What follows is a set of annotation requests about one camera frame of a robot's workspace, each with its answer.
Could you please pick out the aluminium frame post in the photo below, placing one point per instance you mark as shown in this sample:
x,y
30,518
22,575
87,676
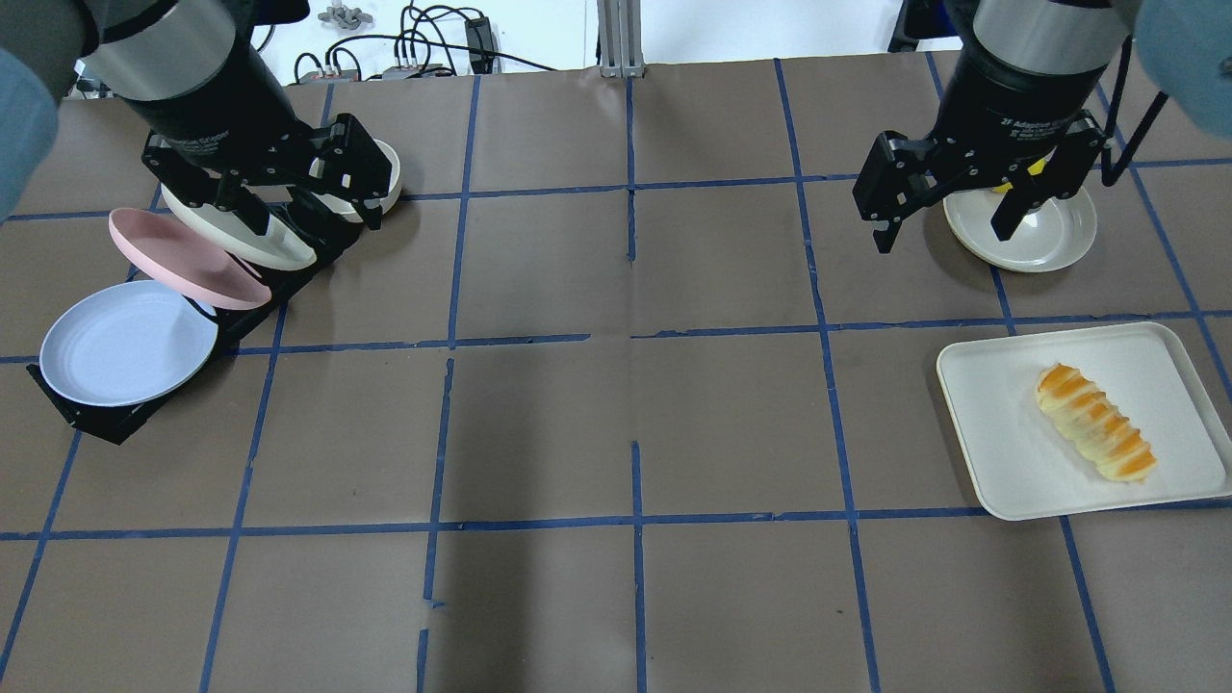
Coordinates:
x,y
620,52

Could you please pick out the cream round plate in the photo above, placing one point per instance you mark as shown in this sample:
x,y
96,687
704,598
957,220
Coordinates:
x,y
1056,235

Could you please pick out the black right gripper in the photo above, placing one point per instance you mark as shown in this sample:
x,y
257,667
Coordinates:
x,y
1013,101

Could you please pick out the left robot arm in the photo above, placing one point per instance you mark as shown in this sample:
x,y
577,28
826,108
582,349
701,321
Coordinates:
x,y
141,50

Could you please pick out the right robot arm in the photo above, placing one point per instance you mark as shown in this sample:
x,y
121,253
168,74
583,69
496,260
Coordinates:
x,y
1183,46

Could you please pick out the yellow object on plate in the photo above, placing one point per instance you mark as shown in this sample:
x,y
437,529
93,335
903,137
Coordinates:
x,y
1034,169

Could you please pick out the light blue plate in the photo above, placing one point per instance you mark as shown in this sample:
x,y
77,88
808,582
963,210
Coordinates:
x,y
127,344

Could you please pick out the pink plate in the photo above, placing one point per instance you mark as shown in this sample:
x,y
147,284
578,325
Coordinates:
x,y
170,252

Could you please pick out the twisted bread roll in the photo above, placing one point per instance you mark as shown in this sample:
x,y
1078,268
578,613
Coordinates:
x,y
1084,415

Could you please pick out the white rectangular tray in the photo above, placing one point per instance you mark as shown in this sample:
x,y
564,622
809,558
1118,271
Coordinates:
x,y
1022,469

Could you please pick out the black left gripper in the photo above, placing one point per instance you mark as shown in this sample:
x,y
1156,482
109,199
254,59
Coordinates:
x,y
214,99

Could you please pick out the cream plate in rack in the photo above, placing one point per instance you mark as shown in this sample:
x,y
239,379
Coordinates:
x,y
278,248

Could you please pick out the black dish rack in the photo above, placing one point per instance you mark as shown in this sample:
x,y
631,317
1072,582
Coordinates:
x,y
329,234

